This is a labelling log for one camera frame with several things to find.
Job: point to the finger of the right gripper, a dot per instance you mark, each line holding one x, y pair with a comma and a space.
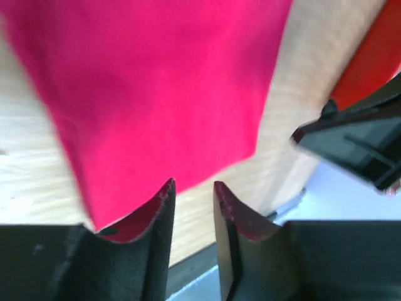
363, 139

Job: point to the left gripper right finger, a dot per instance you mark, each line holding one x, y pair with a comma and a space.
303, 260

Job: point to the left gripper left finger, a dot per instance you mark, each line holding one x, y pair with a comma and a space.
128, 260

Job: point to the crimson t shirt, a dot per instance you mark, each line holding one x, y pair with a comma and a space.
144, 91

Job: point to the red plastic bin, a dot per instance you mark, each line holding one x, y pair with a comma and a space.
376, 60

